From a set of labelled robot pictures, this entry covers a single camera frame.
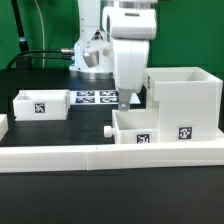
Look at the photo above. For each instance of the white front drawer tray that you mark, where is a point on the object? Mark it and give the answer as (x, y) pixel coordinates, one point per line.
(136, 126)

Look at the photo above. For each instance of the white U-shaped fence wall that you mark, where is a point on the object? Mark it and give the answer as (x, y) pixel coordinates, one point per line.
(108, 157)

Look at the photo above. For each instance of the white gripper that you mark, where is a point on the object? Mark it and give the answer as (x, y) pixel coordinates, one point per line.
(130, 31)

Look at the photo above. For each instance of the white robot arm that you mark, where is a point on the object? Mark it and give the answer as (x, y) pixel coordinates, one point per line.
(93, 55)

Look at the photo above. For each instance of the white drawer cabinet box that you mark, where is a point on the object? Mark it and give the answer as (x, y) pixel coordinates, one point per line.
(188, 102)

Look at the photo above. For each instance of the white drawer tray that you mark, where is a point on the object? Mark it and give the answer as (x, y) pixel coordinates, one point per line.
(33, 105)
(136, 126)

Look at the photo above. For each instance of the black pole stand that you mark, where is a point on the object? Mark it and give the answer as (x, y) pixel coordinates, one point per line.
(25, 62)

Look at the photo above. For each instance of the white fiducial marker sheet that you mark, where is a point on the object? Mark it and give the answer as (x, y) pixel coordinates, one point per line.
(93, 97)

